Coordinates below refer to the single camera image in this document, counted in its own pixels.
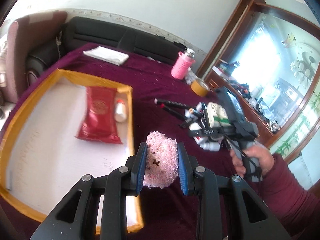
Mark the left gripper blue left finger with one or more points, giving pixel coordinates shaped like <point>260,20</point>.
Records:
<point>138,169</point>

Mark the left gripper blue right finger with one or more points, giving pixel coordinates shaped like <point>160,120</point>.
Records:
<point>186,166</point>

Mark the pink fluffy plush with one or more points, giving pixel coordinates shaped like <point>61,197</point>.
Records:
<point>161,161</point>

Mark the small white red-label bottle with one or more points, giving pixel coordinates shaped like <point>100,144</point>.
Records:
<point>120,114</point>

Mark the red foil packet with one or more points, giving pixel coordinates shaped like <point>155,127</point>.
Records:
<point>99,123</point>

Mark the black marker pen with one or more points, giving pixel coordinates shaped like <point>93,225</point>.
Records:
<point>171,103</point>

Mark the green white medicine box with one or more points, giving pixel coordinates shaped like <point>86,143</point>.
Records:
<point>217,115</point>

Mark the maroon sleeved forearm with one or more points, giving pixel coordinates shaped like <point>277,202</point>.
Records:
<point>296,208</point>

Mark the person right hand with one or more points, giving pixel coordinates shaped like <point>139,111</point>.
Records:
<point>264,157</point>

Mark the maroon velvet bedspread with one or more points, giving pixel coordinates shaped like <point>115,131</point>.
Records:
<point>223,203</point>

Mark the yellow tape roll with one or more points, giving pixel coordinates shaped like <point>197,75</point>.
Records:
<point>199,87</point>

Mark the white crumpled tissue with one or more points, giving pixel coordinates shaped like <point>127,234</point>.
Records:
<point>190,76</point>

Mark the wooden cabinet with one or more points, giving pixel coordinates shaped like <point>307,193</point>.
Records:
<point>269,55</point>

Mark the yellow-edged cardboard tray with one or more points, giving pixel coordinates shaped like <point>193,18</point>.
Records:
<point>41,157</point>

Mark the pink sleeved water bottle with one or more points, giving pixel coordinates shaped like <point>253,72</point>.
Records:
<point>183,63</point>

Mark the white folded paper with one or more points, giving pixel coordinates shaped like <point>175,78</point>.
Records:
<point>108,55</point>

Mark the black leather sofa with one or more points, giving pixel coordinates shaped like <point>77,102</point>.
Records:
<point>79,31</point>

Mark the maroon armchair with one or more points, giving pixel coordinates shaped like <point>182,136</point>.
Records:
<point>24,35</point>

